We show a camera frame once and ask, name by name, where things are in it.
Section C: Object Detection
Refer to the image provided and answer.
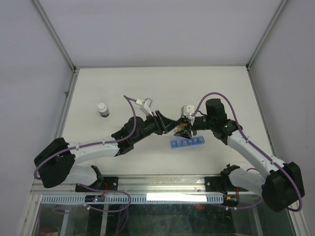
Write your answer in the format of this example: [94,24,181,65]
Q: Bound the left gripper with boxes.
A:
[132,111,180,144]

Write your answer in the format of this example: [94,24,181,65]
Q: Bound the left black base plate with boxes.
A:
[75,176,119,192]

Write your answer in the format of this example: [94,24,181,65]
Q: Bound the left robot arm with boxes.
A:
[34,111,179,191]

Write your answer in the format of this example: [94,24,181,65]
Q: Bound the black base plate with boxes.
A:
[204,176,237,194]
[75,176,119,192]

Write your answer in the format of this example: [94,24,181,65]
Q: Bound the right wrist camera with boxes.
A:
[181,105,195,120]

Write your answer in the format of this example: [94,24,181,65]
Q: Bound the white capped pill bottle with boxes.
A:
[97,103,110,118]

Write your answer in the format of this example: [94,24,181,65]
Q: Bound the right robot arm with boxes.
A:
[176,98,305,212]

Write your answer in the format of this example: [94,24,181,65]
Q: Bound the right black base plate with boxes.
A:
[204,176,237,194]

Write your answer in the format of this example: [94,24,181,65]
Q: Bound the blue weekly pill organizer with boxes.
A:
[170,136,205,148]

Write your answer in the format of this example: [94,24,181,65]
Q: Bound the aluminium frame post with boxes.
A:
[246,0,289,71]
[31,0,76,72]

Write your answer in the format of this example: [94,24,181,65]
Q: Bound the clear bottle orange pills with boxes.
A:
[174,123,186,133]

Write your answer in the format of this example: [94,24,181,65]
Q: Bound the aluminium mounting rail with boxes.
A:
[31,174,249,196]

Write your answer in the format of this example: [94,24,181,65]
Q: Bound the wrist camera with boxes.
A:
[135,98,153,117]
[181,105,195,120]

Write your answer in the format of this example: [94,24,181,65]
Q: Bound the grey slotted cable duct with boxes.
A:
[41,193,224,205]

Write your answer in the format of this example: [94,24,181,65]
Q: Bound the right aluminium frame post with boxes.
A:
[246,0,289,71]

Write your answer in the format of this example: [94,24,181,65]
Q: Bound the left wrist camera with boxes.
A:
[135,98,153,117]

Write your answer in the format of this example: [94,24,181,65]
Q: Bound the left aluminium frame post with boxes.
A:
[31,0,76,72]

